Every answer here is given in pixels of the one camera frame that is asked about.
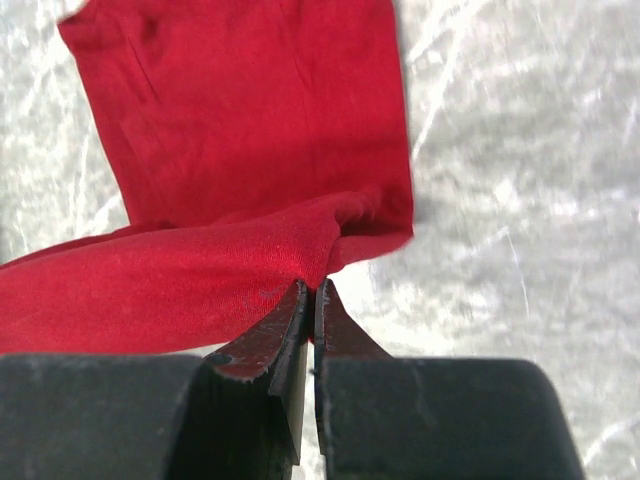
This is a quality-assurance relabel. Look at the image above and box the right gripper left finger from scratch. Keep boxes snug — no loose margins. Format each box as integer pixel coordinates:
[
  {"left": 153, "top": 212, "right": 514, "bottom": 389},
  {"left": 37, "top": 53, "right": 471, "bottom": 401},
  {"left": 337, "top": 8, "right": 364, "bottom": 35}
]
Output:
[{"left": 206, "top": 281, "right": 308, "bottom": 398}]

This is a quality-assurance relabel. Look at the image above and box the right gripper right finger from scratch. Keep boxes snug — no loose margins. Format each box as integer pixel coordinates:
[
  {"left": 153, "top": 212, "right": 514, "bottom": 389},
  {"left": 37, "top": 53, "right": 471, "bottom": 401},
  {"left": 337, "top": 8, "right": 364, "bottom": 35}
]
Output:
[{"left": 313, "top": 279, "right": 391, "bottom": 360}]

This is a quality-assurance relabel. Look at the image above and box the red t shirt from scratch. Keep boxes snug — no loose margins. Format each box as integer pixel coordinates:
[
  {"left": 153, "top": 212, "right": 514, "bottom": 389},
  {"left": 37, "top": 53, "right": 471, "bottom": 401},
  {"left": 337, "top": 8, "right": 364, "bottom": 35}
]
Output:
[{"left": 1, "top": 1, "right": 413, "bottom": 353}]

